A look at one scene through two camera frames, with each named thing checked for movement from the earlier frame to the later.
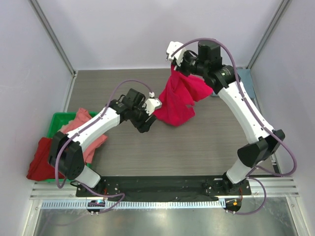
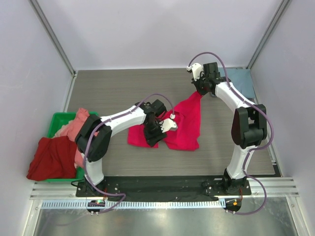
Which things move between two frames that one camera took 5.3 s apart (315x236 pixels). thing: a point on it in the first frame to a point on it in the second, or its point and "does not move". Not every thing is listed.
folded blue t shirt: (245, 74) does not move
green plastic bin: (58, 120) does not move
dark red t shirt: (40, 168) does not move
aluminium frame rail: (259, 187) does not move
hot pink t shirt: (181, 90) to (184, 136)
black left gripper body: (139, 117) to (153, 132)
